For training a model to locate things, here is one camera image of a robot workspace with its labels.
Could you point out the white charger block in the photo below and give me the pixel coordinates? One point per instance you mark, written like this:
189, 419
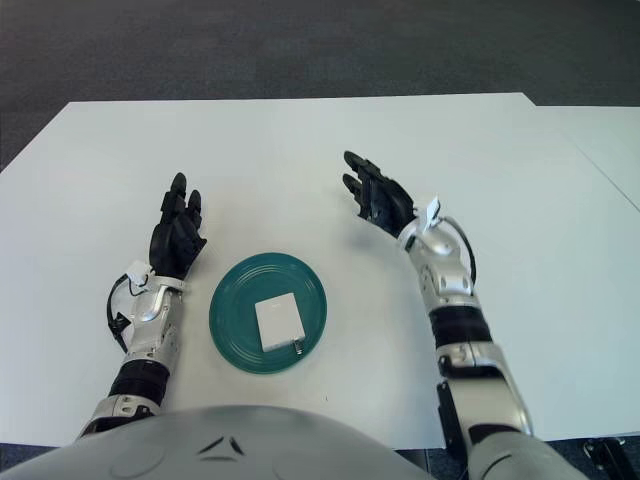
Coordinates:
275, 322

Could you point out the green ribbed plate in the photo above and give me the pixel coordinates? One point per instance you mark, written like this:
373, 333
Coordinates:
240, 320

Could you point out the adjoining white table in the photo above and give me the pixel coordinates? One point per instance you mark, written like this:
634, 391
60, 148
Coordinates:
610, 135

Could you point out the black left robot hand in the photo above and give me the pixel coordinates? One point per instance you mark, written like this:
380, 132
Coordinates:
175, 240

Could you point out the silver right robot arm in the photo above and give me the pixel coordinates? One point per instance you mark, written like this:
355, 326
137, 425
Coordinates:
450, 280

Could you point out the black table base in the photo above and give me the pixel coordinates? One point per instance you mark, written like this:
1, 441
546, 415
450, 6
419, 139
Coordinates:
600, 455

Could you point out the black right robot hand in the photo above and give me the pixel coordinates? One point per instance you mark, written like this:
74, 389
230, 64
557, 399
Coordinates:
390, 200

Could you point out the grey robot torso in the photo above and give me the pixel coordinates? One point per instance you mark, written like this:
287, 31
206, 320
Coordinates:
200, 450

